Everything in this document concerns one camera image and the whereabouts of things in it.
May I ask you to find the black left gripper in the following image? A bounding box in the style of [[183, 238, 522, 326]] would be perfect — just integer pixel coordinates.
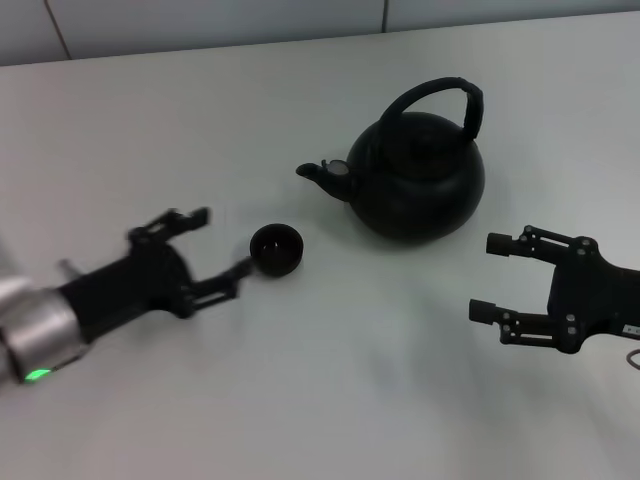
[[57, 206, 256, 346]]

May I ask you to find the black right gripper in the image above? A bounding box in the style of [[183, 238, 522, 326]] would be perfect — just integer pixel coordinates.
[[468, 224, 640, 354]]

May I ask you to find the dark brown teacup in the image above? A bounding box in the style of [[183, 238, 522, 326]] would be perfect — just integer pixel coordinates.
[[248, 223, 305, 278]]

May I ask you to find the black round teapot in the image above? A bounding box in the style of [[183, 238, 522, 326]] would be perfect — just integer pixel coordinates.
[[294, 76, 487, 245]]

